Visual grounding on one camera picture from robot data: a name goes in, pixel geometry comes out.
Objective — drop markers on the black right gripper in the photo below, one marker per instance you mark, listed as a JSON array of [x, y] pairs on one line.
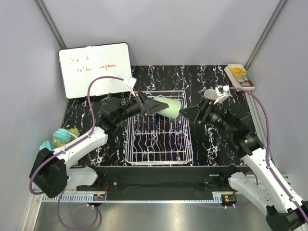
[[206, 108]]

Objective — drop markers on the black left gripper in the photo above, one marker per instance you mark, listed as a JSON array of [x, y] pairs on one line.
[[152, 106]]

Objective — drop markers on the pale green cup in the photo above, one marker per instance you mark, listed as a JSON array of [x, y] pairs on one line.
[[174, 107]]

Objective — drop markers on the clear glass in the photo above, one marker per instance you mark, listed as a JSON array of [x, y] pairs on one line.
[[210, 94]]

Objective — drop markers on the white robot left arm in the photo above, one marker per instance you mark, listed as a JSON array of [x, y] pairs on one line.
[[53, 171]]

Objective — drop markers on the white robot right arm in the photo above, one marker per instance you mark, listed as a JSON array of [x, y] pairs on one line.
[[283, 208]]

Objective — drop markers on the yellow paperback book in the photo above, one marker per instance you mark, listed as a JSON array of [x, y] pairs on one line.
[[238, 76]]

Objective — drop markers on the white dry-erase board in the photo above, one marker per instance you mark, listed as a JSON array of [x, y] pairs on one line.
[[80, 66]]

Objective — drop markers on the teal headphones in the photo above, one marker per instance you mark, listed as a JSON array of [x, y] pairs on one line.
[[62, 135]]

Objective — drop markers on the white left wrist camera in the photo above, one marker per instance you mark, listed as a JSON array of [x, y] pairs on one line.
[[130, 84]]

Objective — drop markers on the white wire dish rack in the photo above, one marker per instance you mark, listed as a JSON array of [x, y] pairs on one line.
[[158, 140]]

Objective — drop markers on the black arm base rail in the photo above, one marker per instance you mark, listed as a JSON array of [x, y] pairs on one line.
[[162, 183]]

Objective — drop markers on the white slotted cable duct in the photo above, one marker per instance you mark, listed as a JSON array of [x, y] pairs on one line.
[[78, 198]]

